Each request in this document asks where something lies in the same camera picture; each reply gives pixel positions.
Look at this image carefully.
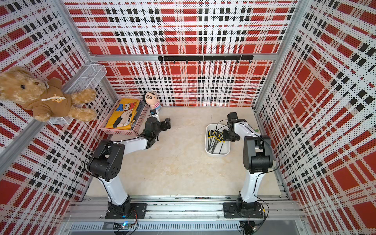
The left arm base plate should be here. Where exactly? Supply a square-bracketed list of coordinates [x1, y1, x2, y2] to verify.
[105, 202, 147, 219]

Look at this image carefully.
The small green circuit board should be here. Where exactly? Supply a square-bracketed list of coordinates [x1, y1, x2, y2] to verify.
[113, 222, 135, 230]

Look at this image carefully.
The aluminium front rail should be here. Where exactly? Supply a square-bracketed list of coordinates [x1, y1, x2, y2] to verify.
[63, 196, 305, 222]

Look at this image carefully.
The pink perforated basket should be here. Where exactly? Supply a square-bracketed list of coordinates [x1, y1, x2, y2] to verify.
[99, 98, 149, 136]

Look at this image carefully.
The white wire wall basket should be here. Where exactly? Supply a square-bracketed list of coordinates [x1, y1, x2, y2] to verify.
[47, 64, 108, 125]

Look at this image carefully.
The white plastic storage box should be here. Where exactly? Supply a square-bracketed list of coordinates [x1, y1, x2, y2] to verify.
[204, 123, 231, 157]

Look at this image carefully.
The yellow printed folded cloth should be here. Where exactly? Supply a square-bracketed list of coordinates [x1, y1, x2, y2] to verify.
[105, 98, 140, 130]

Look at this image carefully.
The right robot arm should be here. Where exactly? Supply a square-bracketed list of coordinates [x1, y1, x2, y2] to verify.
[223, 112, 274, 203]

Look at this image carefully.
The cartoon boy plush doll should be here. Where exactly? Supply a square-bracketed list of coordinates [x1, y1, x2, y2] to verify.
[143, 91, 162, 110]

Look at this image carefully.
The brown teddy bear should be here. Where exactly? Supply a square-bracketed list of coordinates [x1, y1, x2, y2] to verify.
[1, 67, 97, 122]

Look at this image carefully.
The black wall hook rail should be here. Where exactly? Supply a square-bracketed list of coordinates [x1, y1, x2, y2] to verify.
[158, 55, 254, 63]

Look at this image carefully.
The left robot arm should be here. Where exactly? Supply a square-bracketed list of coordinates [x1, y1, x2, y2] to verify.
[86, 115, 171, 206]

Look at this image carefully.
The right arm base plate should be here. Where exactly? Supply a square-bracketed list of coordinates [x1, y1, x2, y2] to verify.
[222, 201, 264, 219]

